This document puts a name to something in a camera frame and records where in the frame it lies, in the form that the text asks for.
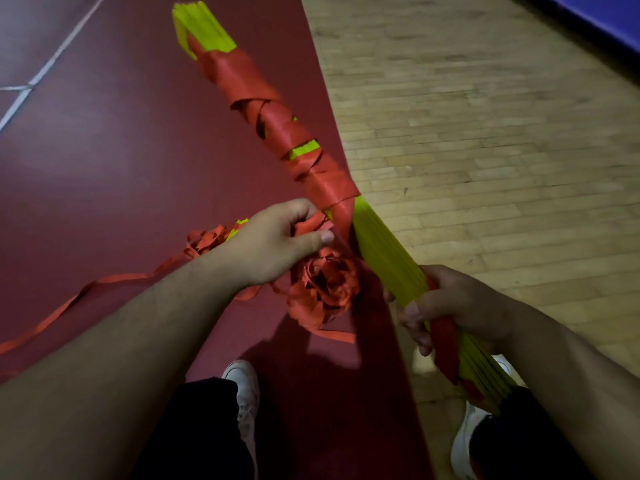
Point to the black right trouser leg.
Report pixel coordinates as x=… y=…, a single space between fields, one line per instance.
x=525 y=444

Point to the person's right forearm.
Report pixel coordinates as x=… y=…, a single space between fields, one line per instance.
x=580 y=394

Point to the black trouser leg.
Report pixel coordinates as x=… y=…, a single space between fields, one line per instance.
x=525 y=444
x=195 y=429

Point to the white shoe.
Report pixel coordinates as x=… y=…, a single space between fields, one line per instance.
x=245 y=384
x=465 y=434

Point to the white left shoe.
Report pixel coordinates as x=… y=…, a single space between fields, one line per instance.
x=245 y=384

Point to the person's right hand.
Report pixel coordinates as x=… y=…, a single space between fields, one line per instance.
x=465 y=299

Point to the white right shoe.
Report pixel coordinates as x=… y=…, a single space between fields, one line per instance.
x=465 y=434

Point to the black left trouser leg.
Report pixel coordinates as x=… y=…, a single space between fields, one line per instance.
x=195 y=429

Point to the person's left forearm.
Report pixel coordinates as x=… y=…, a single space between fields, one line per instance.
x=110 y=374

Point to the person's left hand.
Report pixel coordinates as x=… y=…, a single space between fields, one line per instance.
x=265 y=244

